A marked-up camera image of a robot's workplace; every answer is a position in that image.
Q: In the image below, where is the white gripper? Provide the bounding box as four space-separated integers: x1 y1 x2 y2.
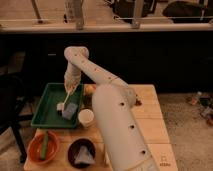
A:
64 65 81 94

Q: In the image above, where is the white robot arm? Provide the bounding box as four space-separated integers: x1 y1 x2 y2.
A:
64 46 160 171

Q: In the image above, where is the grey sponge in tray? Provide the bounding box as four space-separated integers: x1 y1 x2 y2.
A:
62 103 78 120

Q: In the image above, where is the green plastic tray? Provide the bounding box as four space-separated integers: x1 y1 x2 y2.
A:
31 83 84 129

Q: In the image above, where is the orange fruit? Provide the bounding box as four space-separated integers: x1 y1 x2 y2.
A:
84 85 96 95

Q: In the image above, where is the small dark tin can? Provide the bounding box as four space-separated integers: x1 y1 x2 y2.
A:
83 96 92 109

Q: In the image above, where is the white paper cup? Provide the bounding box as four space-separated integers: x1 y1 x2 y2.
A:
78 109 94 128

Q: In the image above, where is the black chair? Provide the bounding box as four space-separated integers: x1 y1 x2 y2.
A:
0 74 33 163

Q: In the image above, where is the green cucumber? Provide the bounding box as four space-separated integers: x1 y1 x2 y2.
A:
40 131 49 160

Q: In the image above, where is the grey cloth in bowl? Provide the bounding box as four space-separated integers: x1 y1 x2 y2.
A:
74 146 95 164

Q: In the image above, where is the orange bowl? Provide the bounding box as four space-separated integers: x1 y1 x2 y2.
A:
27 131 59 165

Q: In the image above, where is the brown dried food pile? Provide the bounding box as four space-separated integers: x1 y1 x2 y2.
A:
135 98 142 106

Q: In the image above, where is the yellow handled utensil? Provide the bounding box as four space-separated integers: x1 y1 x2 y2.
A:
104 151 110 165

